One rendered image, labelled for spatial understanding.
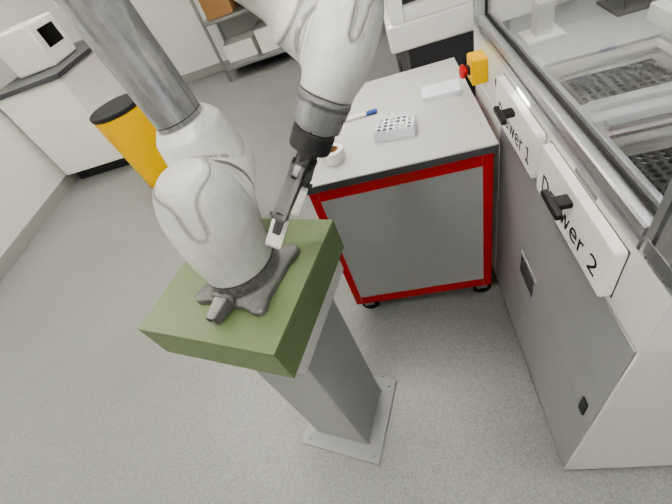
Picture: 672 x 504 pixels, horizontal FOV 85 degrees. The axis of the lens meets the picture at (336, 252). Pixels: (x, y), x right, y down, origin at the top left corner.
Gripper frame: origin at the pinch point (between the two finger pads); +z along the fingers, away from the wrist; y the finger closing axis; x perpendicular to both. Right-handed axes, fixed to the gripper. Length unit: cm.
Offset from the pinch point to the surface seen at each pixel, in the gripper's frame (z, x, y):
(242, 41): 39, 159, 389
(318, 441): 90, -34, 14
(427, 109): -19, -24, 71
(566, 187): -26, -44, 3
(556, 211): -23.3, -42.7, -1.4
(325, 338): 29.5, -18.0, 3.9
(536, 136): -30, -40, 17
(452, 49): -37, -28, 114
